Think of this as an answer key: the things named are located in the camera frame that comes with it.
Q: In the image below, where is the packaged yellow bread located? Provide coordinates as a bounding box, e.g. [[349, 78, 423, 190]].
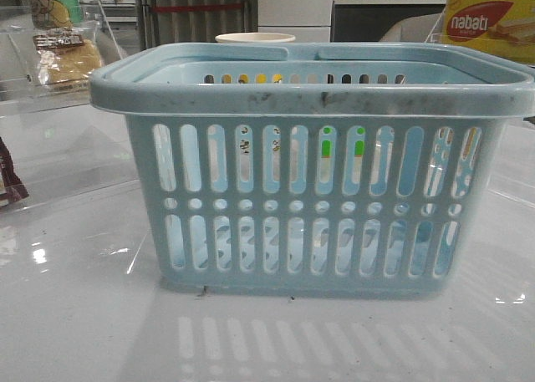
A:
[[33, 27, 104, 90]]

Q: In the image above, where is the light blue plastic basket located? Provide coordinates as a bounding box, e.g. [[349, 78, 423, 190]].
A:
[[90, 43, 534, 297]]

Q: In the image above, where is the yellow popcorn paper cup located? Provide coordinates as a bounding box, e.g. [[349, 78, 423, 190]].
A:
[[215, 32, 296, 43]]

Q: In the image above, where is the white cabinet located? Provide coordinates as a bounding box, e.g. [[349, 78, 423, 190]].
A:
[[257, 0, 334, 43]]

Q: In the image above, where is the clear acrylic right stand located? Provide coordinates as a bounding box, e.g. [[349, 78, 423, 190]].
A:
[[424, 13, 445, 43]]

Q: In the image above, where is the maroon almond cracker packet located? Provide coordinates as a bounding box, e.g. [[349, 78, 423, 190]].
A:
[[1, 140, 29, 206]]

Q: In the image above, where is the clear acrylic display shelf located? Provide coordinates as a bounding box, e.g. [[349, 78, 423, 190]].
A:
[[1, 0, 137, 216]]

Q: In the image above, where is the green snack bag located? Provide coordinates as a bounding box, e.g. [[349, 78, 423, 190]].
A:
[[29, 0, 83, 29]]

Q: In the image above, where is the yellow nabati wafer box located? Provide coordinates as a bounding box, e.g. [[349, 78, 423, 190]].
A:
[[441, 0, 534, 65]]

